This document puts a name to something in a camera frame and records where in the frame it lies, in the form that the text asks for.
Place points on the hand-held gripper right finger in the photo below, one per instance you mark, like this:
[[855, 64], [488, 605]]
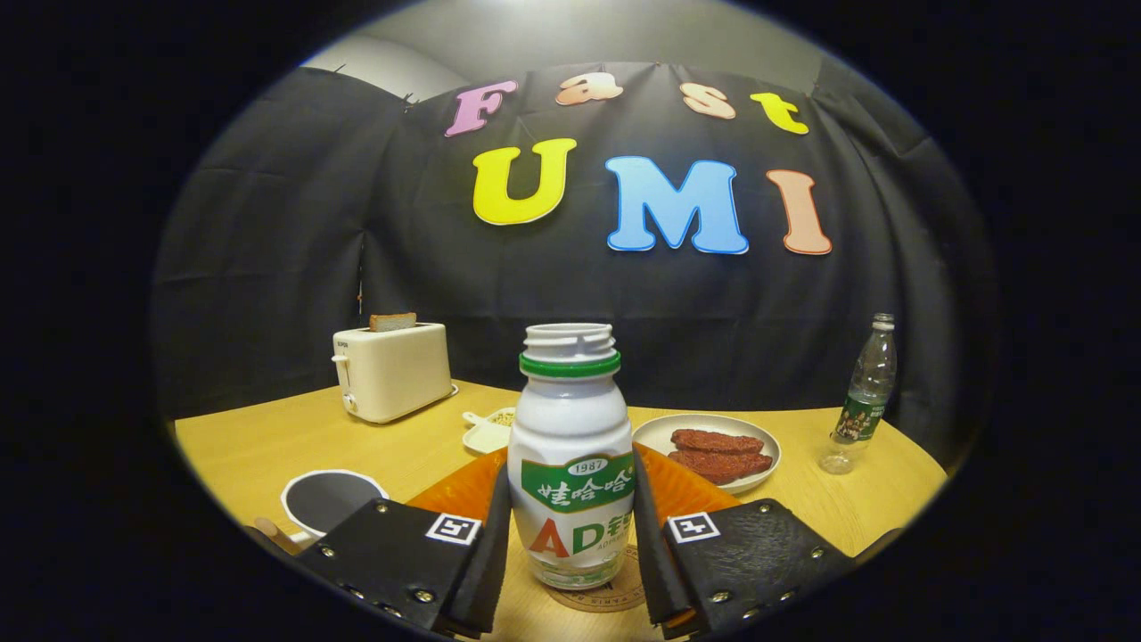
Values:
[[655, 557]]

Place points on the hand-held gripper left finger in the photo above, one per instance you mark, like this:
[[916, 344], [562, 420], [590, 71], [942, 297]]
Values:
[[488, 553]]

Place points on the black backdrop cloth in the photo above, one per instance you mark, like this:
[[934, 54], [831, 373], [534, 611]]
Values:
[[267, 267]]

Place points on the divided white bean dish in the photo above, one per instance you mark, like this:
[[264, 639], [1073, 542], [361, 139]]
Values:
[[486, 437]]

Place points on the white juice bottle green label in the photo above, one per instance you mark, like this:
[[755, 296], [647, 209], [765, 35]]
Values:
[[570, 428]]

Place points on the red-brown meat slice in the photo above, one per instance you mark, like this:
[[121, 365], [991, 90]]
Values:
[[722, 466], [718, 440]]

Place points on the wooden table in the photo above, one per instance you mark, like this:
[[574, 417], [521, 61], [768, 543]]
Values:
[[267, 446]]

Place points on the clear plastic water bottle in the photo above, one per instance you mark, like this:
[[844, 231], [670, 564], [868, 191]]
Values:
[[860, 410]]

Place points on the round wooden coaster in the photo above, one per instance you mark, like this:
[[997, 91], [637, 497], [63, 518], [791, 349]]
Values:
[[615, 597]]

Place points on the round white plate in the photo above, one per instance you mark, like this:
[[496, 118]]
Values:
[[655, 432]]

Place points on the bread slice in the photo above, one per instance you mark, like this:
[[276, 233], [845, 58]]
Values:
[[392, 322]]

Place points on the cream toaster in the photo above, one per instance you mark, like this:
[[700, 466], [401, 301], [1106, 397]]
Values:
[[392, 370]]

